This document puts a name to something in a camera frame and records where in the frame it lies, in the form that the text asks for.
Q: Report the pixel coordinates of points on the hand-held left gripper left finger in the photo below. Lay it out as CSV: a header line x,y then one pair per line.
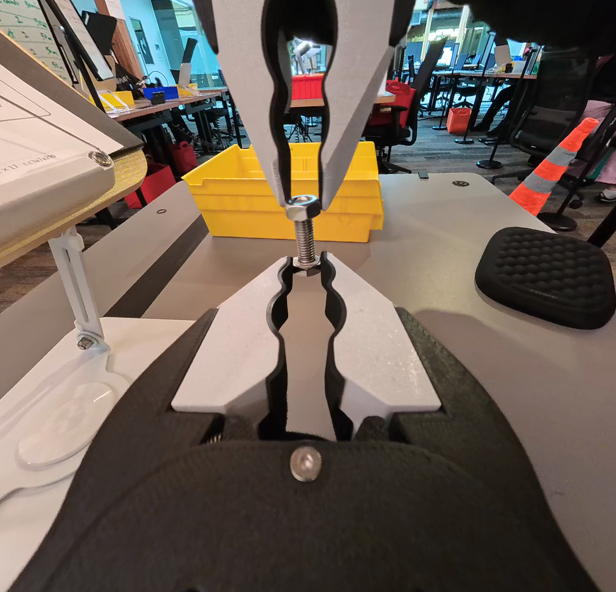
x,y
231,361

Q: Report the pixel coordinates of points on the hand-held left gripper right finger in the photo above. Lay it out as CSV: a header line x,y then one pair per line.
x,y
380,361

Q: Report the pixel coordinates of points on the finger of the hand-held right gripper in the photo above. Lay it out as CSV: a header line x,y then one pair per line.
x,y
365,48
240,48

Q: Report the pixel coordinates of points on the steel hex nut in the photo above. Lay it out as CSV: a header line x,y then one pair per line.
x,y
305,265

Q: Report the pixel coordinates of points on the steel hex bolt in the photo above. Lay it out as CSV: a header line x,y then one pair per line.
x,y
305,238

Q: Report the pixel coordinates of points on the small yellow bin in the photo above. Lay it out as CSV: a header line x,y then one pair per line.
x,y
122,98
188,89

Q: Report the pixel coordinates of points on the red office chair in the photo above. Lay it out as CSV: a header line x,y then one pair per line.
x,y
399,106

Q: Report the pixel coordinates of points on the red plastic bin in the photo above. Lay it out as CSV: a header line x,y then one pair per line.
x,y
308,87

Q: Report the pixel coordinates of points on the blue plastic bin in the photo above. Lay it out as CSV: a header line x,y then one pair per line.
x,y
168,91

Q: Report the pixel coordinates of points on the wooden column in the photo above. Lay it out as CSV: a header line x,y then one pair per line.
x,y
130,48

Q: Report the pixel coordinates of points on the wooden office desk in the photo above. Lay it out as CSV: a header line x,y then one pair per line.
x,y
159,108

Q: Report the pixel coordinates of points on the black flat panel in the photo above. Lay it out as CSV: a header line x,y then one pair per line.
x,y
98,31

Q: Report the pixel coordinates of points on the orange plastic bin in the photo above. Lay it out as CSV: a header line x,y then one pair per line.
x,y
458,120

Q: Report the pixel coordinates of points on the red jerry can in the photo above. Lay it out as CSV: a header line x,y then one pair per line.
x,y
185,159

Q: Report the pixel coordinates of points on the black display stand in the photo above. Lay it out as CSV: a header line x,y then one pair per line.
x,y
79,33

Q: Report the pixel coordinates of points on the yellow plastic bin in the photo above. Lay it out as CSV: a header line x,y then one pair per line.
x,y
231,207

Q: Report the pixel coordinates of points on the red fabric box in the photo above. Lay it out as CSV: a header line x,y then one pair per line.
x,y
151,187

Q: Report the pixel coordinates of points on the wooden stand board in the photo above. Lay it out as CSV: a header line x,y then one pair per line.
x,y
130,173

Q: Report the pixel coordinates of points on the black mesh office chair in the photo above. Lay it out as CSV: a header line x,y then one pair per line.
x,y
534,120

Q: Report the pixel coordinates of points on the whiteboard with green writing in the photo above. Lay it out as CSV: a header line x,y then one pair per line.
x,y
19,24

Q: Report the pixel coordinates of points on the black textured rubber mat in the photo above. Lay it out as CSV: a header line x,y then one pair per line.
x,y
548,279

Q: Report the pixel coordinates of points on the orange traffic cone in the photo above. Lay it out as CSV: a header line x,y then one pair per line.
x,y
548,168

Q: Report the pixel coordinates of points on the black round stanchion base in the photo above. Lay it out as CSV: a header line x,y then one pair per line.
x,y
558,222

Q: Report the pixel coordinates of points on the white sheet holder panel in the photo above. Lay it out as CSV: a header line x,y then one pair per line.
x,y
48,211

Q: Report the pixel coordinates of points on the thick black pole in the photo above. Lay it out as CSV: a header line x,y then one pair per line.
x,y
604,228

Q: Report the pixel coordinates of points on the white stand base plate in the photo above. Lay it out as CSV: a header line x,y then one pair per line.
x,y
144,341

